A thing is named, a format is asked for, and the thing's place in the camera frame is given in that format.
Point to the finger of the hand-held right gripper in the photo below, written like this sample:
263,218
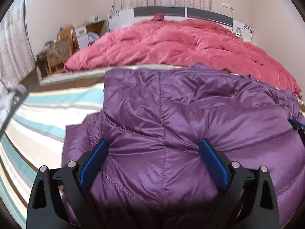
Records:
297,124

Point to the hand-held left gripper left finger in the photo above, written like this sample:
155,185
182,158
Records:
95,162

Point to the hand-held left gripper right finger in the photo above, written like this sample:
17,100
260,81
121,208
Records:
214,162

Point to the purple down jacket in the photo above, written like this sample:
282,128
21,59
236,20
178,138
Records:
166,114

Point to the striped bed sheet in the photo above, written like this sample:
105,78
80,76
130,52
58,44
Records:
47,114

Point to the white bedside lamp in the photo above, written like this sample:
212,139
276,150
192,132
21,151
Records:
238,31

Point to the wooden desk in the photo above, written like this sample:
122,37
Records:
41,59

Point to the wooden chair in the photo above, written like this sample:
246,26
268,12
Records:
58,50
68,32

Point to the red comforter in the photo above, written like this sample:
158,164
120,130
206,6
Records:
178,45

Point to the white plastic bag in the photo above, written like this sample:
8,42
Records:
93,37

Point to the white cabinet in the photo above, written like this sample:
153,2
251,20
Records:
81,35

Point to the wooden cabinet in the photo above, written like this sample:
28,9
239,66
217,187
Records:
100,25

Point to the white printed side curtain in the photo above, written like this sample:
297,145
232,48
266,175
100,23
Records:
14,40

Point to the white and grey headboard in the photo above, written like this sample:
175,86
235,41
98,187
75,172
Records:
157,12

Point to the white wall socket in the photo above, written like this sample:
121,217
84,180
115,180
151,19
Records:
226,4

